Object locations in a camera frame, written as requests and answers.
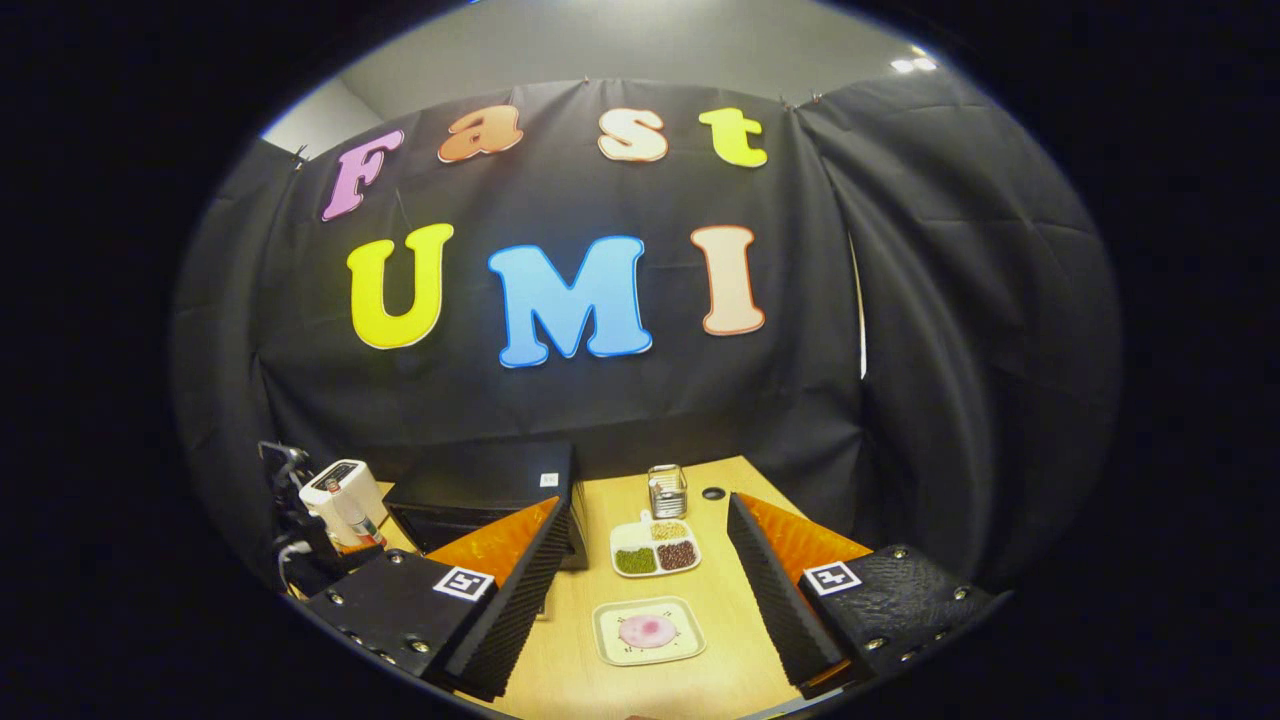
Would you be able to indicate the green mung beans pile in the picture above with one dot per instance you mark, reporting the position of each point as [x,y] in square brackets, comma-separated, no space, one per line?
[635,561]

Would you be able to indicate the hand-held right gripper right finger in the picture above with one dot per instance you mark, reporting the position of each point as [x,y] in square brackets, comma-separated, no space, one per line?
[775,610]

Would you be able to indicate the yellow soybeans pile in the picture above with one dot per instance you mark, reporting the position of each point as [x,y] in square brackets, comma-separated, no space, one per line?
[669,531]

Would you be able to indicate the cream square plate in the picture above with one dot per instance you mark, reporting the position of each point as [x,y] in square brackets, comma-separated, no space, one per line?
[610,650]

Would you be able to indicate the pink round meat slice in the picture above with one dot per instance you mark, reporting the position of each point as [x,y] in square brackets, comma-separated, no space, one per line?
[647,631]

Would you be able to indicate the clear plastic water bottle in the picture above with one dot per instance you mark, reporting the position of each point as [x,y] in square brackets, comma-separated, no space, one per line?
[362,525]

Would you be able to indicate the white toaster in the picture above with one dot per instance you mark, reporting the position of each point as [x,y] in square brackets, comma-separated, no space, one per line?
[335,492]

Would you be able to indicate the white divided dish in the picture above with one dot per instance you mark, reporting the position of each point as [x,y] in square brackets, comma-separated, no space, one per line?
[630,535]

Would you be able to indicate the small ceiling spotlight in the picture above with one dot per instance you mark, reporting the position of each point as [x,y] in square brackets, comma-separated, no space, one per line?
[912,64]

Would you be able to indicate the black electric oven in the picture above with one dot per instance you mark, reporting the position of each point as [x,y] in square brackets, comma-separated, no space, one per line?
[480,480]

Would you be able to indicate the dark red beans pile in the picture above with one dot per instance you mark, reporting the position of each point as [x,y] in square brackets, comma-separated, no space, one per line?
[677,555]

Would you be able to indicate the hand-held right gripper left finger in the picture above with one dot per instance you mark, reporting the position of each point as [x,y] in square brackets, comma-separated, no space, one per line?
[520,610]

